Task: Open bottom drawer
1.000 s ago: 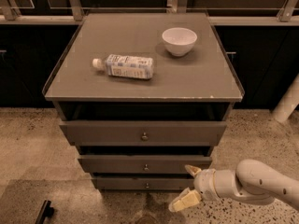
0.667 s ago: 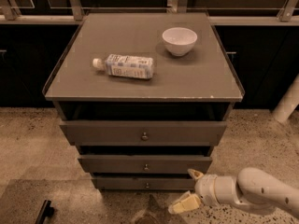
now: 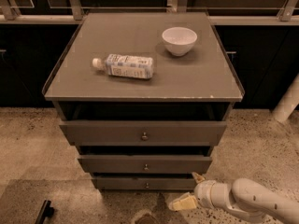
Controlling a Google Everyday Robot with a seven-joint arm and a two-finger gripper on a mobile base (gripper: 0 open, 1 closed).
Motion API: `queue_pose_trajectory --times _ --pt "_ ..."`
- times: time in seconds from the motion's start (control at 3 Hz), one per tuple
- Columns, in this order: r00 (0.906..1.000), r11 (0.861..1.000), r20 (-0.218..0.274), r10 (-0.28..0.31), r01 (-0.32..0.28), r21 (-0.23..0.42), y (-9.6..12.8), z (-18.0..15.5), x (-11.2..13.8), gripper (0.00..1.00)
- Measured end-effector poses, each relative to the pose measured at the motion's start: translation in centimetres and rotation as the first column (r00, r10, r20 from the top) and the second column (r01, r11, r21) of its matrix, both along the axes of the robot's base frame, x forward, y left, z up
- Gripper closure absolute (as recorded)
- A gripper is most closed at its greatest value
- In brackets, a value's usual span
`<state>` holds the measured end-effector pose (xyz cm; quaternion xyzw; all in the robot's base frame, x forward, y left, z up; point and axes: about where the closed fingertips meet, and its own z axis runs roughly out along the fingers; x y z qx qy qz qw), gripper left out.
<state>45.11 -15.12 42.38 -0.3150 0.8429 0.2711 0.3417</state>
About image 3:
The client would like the grey middle drawer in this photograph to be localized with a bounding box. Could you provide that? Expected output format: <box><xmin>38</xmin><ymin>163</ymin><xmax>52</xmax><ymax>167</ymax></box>
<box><xmin>78</xmin><ymin>155</ymin><xmax>212</xmax><ymax>175</ymax></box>

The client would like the plastic bottle with label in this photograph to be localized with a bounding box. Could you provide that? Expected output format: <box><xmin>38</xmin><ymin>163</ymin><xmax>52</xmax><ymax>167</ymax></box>
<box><xmin>92</xmin><ymin>54</ymin><xmax>154</xmax><ymax>79</ymax></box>

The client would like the white ceramic bowl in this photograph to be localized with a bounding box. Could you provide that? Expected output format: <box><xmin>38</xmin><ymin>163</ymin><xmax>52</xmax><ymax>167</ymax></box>
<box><xmin>162</xmin><ymin>27</ymin><xmax>198</xmax><ymax>56</ymax></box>

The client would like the metal railing frame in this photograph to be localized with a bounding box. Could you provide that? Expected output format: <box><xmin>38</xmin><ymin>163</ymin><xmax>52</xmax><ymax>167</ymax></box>
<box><xmin>0</xmin><ymin>0</ymin><xmax>299</xmax><ymax>25</ymax></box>

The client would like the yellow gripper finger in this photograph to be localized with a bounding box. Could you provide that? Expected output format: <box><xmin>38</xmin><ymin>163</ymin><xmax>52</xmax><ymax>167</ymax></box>
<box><xmin>168</xmin><ymin>192</ymin><xmax>197</xmax><ymax>211</ymax></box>
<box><xmin>192</xmin><ymin>172</ymin><xmax>206</xmax><ymax>184</ymax></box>

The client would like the white pipe at right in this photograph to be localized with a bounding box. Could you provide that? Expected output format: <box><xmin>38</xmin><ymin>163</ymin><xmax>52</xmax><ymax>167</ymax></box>
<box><xmin>273</xmin><ymin>74</ymin><xmax>299</xmax><ymax>122</ymax></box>

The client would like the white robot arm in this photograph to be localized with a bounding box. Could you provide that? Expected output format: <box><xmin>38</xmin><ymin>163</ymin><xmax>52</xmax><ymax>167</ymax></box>
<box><xmin>168</xmin><ymin>172</ymin><xmax>299</xmax><ymax>224</ymax></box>

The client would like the grey drawer cabinet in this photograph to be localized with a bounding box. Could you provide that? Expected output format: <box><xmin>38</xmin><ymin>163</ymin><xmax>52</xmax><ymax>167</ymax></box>
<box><xmin>43</xmin><ymin>13</ymin><xmax>244</xmax><ymax>180</ymax></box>

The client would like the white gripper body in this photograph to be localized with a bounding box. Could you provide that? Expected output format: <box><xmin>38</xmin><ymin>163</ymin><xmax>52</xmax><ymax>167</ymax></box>
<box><xmin>194</xmin><ymin>180</ymin><xmax>216</xmax><ymax>209</ymax></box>

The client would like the black object on floor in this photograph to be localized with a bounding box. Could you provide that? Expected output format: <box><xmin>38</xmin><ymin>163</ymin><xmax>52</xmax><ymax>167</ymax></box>
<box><xmin>35</xmin><ymin>200</ymin><xmax>54</xmax><ymax>224</ymax></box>

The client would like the grey drawer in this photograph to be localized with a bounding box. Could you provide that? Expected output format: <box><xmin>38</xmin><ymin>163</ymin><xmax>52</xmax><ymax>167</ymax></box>
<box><xmin>93</xmin><ymin>176</ymin><xmax>195</xmax><ymax>191</ymax></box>
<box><xmin>78</xmin><ymin>155</ymin><xmax>212</xmax><ymax>175</ymax></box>
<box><xmin>60</xmin><ymin>120</ymin><xmax>226</xmax><ymax>147</ymax></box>

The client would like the grey top drawer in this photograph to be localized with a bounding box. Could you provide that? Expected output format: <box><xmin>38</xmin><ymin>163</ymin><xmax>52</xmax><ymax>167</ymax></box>
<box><xmin>60</xmin><ymin>120</ymin><xmax>226</xmax><ymax>147</ymax></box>

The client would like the grey bottom drawer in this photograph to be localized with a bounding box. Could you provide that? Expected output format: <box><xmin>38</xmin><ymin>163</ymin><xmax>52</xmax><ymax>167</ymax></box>
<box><xmin>93</xmin><ymin>176</ymin><xmax>195</xmax><ymax>191</ymax></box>

